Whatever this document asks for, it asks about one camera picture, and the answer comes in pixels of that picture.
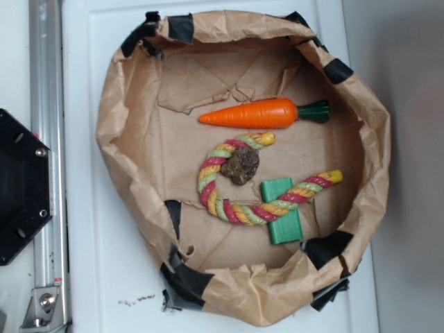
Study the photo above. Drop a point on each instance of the brown rough rock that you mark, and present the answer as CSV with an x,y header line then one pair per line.
x,y
242,166

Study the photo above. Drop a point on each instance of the orange toy carrot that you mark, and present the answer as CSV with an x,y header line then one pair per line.
x,y
272,113

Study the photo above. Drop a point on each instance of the green plastic block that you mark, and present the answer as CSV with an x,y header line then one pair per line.
x,y
287,228

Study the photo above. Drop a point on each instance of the brown paper bag basin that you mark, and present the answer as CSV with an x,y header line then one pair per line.
x,y
208,236

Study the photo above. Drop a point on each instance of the white plastic tray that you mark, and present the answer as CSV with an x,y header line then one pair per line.
x,y
115,284

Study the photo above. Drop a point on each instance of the aluminium extrusion rail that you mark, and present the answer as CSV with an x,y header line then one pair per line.
x,y
51,253

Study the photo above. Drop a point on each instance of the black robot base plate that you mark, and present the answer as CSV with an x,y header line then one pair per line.
x,y
25,187

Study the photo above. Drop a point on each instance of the metal corner bracket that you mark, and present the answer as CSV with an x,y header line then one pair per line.
x,y
46,311

